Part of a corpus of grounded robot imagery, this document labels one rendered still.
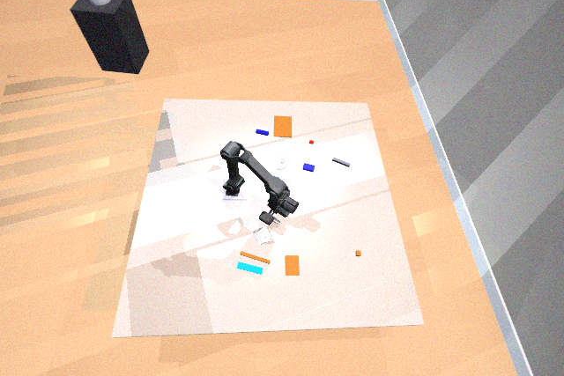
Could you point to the orange rectangular plate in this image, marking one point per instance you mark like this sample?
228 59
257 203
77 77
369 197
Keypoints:
292 265

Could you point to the cyan flat bar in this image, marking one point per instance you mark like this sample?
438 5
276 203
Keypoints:
249 268

